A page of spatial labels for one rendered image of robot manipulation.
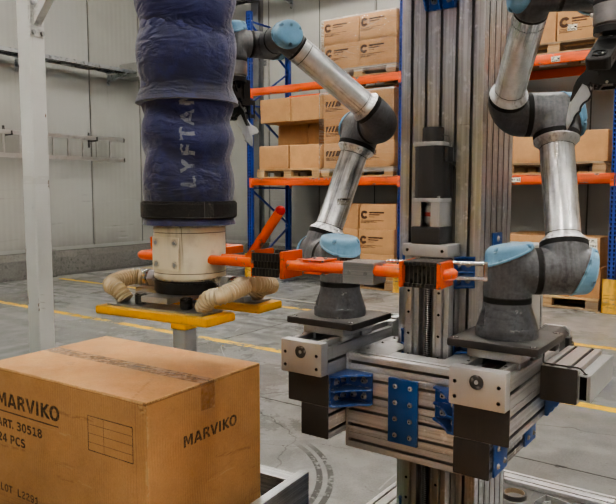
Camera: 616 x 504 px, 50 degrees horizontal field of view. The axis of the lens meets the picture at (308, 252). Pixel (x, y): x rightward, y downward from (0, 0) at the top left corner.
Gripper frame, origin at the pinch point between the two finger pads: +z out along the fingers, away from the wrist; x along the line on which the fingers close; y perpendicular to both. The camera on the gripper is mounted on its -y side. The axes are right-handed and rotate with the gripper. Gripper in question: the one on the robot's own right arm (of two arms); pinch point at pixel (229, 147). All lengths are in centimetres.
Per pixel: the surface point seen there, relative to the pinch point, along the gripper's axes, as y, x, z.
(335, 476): 122, 43, 152
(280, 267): -32, -43, 28
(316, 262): -30, -51, 27
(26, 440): -53, 21, 74
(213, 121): -31.4, -23.6, -3.4
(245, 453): -18, -20, 79
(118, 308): -45, -6, 39
